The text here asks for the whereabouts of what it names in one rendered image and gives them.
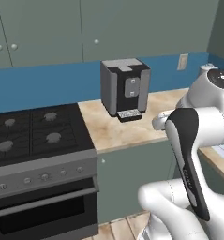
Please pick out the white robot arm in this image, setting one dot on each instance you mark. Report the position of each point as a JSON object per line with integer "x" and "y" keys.
{"x": 179, "y": 215}

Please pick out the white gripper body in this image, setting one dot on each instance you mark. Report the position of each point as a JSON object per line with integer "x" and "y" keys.
{"x": 160, "y": 120}

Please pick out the black and grey stove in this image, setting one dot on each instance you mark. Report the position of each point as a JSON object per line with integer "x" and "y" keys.
{"x": 38, "y": 137}

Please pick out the beige wall outlet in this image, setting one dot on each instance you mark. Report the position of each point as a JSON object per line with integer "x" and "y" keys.
{"x": 182, "y": 62}

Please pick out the grey stove knob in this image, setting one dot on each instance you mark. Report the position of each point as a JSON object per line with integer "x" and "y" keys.
{"x": 80, "y": 169}
{"x": 63, "y": 172}
{"x": 44, "y": 176}
{"x": 27, "y": 180}
{"x": 2, "y": 186}

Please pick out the black oven door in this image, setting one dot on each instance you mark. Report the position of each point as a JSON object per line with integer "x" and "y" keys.
{"x": 38, "y": 215}

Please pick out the small pale base cupboard knob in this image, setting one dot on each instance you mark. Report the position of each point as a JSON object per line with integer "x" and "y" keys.
{"x": 103, "y": 161}

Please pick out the pale sink basin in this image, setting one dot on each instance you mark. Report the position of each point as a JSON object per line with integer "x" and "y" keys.
{"x": 223, "y": 153}

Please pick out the grey and black coffee machine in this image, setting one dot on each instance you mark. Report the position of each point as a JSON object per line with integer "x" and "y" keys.
{"x": 122, "y": 84}

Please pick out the grey-green base cupboard door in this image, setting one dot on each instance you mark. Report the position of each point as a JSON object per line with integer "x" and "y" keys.
{"x": 132, "y": 178}
{"x": 215, "y": 178}

